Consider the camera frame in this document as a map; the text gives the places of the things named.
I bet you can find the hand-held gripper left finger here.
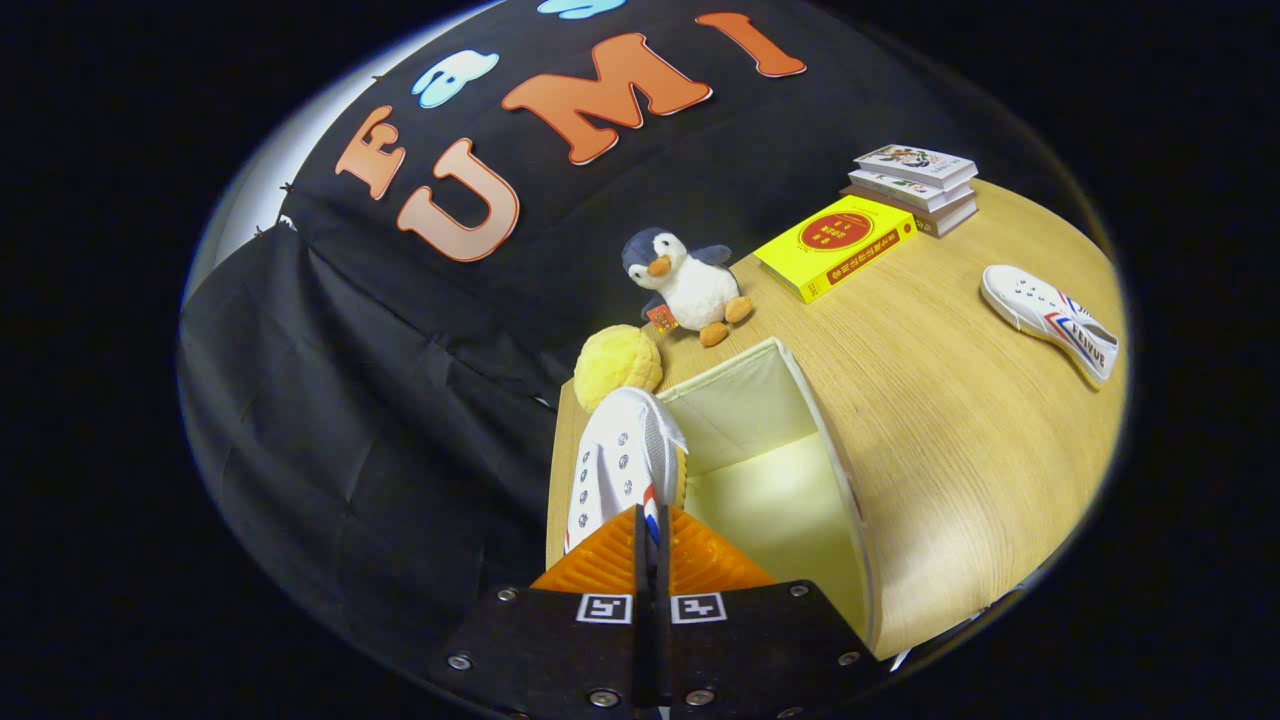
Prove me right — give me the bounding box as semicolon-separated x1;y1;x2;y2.
430;505;657;719

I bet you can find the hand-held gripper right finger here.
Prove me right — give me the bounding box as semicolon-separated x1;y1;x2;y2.
656;505;891;719

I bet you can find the beige fabric storage box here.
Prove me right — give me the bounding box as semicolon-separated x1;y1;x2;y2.
545;338;881;661

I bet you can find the white canvas shoe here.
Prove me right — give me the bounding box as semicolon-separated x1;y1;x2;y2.
980;264;1119;389
563;387;691;556

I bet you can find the yellow plush ball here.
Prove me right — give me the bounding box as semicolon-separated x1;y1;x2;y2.
573;324;664;413

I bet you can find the penguin plush toy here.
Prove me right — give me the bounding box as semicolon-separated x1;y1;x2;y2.
621;227;754;348

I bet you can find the yellow book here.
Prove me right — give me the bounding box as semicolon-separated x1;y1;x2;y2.
753;195;918;305

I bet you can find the brown book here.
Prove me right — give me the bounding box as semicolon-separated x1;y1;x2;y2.
840;183;979;239

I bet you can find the white floral cover book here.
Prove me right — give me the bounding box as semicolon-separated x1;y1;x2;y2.
855;144;979;191

